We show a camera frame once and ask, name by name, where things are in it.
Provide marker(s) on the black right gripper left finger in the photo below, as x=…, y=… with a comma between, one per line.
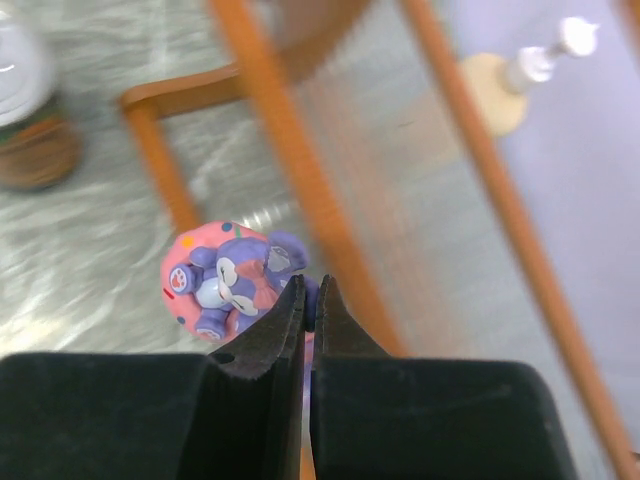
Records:
x=232, y=414

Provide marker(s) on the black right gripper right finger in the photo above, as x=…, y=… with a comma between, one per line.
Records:
x=376, y=416

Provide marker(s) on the purple bunny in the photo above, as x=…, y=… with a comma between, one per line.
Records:
x=221, y=278

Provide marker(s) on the orange tiered display shelf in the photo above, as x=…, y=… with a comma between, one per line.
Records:
x=389, y=147

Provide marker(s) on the brown tin can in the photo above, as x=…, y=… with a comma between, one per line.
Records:
x=40, y=146

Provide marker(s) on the cream pump bottle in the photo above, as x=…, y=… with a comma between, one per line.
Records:
x=500, y=87

